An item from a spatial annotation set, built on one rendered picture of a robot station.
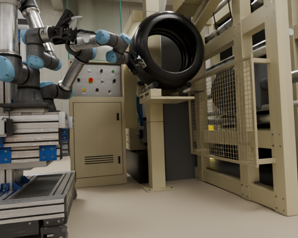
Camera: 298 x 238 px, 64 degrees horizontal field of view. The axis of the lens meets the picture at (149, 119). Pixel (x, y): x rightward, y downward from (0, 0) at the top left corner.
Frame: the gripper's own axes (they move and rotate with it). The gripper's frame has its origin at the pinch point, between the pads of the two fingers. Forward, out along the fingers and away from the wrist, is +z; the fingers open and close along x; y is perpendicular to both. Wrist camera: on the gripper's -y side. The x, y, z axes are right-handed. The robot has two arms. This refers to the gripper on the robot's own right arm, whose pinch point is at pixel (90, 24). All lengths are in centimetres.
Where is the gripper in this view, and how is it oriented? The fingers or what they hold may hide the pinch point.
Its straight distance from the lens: 123.6
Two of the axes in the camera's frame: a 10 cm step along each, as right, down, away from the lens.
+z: 9.8, -0.4, -2.1
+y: 0.1, 9.9, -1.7
